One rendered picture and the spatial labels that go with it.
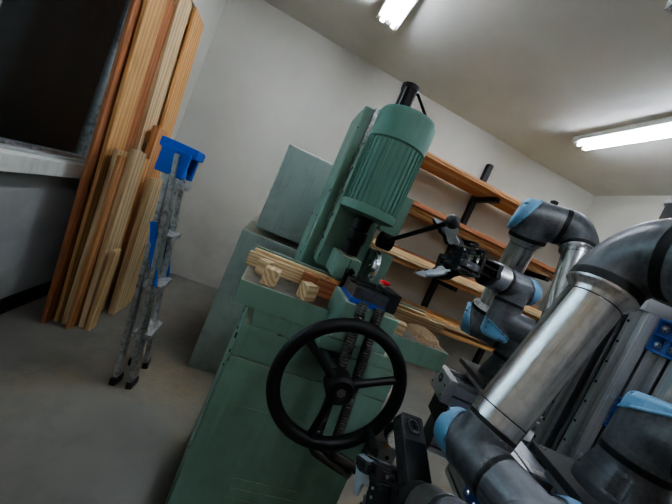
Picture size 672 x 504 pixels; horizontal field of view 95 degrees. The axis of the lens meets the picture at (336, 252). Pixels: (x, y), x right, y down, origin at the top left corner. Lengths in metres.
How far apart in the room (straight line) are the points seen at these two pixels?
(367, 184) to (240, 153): 2.51
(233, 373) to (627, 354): 1.00
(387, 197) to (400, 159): 0.11
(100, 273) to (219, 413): 1.41
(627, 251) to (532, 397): 0.24
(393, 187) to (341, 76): 2.70
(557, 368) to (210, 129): 3.18
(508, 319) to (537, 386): 0.41
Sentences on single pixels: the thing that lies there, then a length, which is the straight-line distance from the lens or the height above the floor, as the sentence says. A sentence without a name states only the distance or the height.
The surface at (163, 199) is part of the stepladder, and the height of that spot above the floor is 0.90.
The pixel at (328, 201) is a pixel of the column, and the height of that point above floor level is 1.17.
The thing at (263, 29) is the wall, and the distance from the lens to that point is 3.58.
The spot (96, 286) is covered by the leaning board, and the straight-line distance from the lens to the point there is 2.19.
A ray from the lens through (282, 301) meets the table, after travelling 0.78.
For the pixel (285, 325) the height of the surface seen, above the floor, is 0.83.
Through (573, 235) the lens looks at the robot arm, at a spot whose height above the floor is 1.36.
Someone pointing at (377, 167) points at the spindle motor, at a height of 1.29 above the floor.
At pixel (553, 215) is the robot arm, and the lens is 1.16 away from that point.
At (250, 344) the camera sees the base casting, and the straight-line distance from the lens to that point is 0.82.
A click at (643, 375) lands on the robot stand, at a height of 1.07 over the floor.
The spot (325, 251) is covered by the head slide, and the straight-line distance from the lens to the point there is 1.01.
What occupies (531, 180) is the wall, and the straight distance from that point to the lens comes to 4.38.
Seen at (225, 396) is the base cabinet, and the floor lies 0.60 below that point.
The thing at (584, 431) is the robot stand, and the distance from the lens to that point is 1.14.
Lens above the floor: 1.11
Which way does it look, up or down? 5 degrees down
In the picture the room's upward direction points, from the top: 24 degrees clockwise
